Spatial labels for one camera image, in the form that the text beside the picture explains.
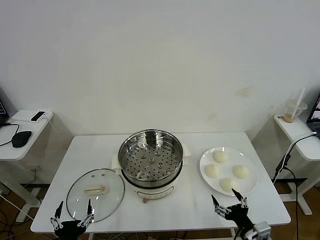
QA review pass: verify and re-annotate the white round plate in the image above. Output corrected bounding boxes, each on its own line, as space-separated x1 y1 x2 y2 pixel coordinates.
199 146 259 197

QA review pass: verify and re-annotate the black laptop beside cup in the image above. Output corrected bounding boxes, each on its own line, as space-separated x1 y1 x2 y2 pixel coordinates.
306 92 320 137

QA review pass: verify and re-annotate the glass lid with cream handle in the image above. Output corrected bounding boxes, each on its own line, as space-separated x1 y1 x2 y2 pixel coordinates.
66 167 126 224

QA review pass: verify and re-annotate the clear plastic drink cup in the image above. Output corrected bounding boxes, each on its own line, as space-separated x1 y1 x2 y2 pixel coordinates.
283 99 308 124

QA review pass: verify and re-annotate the stainless steel steamer basket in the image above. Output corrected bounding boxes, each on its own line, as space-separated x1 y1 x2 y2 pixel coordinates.
117 128 185 187

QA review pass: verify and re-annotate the black mouse cable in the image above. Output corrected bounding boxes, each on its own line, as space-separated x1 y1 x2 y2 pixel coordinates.
0 121 20 147

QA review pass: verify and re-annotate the black flat floor bar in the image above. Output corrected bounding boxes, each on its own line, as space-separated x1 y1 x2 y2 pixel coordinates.
273 177 309 189

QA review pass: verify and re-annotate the white device with black screen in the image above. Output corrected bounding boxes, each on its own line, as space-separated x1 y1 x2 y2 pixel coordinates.
30 111 47 123

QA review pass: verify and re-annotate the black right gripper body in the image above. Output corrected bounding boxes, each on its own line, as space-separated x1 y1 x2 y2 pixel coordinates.
226 203 256 232

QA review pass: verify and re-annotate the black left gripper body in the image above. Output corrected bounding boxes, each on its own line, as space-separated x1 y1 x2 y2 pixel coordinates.
54 219 87 240

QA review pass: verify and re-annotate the white steamed baozi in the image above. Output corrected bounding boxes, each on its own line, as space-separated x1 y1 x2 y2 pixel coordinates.
204 164 221 179
232 164 251 180
213 150 229 164
220 177 238 194

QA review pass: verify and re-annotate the wall power socket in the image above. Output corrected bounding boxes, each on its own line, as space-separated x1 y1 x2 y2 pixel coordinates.
29 164 41 181

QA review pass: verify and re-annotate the white laptop cable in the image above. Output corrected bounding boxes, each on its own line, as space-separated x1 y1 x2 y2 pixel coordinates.
286 131 319 157

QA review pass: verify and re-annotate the white side desk with mouse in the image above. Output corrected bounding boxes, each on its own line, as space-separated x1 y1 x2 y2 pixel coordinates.
0 109 55 223

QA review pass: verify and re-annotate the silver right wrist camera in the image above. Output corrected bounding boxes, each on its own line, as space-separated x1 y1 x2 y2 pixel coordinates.
246 221 272 240

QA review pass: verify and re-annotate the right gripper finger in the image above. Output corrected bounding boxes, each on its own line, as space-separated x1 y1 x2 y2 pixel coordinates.
231 188 249 209
211 194 232 219

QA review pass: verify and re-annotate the black power cable with adapter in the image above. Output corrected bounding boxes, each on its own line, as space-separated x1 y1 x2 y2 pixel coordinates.
271 132 319 240

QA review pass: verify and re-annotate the black laptop beside mouse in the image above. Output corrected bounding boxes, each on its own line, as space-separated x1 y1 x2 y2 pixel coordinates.
0 86 11 127

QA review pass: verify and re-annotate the black computer mouse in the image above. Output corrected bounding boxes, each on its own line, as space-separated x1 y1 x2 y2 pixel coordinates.
11 130 33 148

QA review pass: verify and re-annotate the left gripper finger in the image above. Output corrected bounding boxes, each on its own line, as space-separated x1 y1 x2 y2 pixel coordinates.
76 198 96 228
49 200 64 230

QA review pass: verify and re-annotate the cream white electric cooker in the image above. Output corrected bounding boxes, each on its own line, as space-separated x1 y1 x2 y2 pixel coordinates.
110 142 193 204

